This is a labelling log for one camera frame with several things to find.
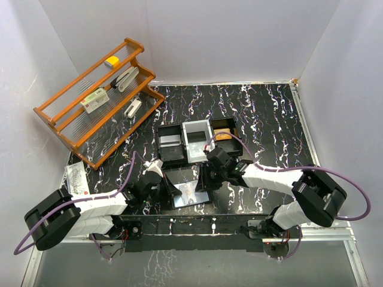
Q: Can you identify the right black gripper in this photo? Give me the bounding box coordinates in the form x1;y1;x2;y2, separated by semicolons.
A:
196;163;227;192

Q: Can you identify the silver VIP card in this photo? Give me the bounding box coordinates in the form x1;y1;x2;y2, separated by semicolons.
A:
179;182;197;202
160;135;181;147

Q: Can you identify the black leather card holder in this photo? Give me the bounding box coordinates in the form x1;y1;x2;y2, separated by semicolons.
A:
172;181;210;209

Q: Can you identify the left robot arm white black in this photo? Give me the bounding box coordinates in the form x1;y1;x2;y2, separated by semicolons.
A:
24;171;182;251

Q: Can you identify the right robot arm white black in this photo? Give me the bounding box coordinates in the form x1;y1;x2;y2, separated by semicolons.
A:
196;147;347;237

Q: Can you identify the orange card in right tray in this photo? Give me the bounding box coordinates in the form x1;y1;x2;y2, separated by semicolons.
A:
214;128;232;141

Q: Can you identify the white green card box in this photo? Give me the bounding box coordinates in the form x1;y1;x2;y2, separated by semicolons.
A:
80;87;109;114

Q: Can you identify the left black tray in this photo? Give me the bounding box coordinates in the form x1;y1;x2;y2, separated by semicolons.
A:
156;124;187;167

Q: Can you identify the black tray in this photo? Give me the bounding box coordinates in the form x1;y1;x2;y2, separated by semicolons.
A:
211;117;243;156
156;124;187;167

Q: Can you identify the white middle tray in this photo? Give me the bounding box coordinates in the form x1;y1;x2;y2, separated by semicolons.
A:
182;120;215;164

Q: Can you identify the right black tray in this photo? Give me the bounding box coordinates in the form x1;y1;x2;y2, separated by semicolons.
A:
211;117;243;156

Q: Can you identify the small white stapler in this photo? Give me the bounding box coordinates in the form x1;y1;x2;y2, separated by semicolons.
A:
123;99;142;119

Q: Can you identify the white printed paper sheet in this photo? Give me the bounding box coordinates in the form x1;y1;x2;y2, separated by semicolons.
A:
65;161;90;197

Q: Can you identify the orange wooden shelf rack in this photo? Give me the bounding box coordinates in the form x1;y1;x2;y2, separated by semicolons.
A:
34;38;165;170

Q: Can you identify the white black stapler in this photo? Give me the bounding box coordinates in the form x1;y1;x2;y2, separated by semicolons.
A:
110;66;139;92

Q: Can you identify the yellow white small box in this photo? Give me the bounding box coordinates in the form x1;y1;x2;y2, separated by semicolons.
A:
104;56;120;69

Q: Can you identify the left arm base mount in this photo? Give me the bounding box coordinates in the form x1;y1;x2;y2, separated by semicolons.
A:
88;215;143;264

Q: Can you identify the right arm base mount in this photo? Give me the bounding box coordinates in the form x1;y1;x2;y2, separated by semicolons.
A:
241;219;303;263

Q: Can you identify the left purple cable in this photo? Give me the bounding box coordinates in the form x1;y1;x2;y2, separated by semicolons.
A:
13;151;150;255

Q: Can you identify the purple cable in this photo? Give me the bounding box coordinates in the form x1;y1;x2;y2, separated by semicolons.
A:
13;151;150;255
204;132;372;222

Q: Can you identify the aluminium frame rail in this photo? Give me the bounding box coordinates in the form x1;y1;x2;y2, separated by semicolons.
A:
22;215;369;286

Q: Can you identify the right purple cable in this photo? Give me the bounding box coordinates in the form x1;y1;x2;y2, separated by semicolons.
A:
204;132;372;222

